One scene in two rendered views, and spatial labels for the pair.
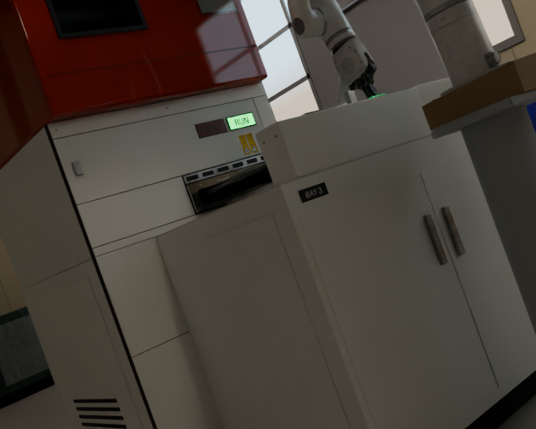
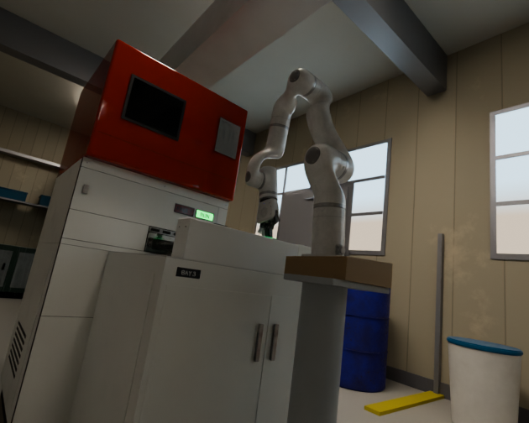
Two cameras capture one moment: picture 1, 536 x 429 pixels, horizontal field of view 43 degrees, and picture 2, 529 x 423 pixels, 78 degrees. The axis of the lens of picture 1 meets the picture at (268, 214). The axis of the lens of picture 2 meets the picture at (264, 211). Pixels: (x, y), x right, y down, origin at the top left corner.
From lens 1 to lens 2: 0.57 m
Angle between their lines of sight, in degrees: 11
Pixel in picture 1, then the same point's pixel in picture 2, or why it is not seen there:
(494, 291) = (282, 394)
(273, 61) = not seen: hidden behind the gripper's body
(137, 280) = (79, 270)
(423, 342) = (209, 410)
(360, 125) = (247, 248)
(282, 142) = (186, 232)
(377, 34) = not seen: hidden behind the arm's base
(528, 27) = (389, 250)
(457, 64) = (317, 242)
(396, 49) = not seen: hidden behind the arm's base
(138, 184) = (118, 216)
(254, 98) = (220, 207)
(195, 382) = (75, 352)
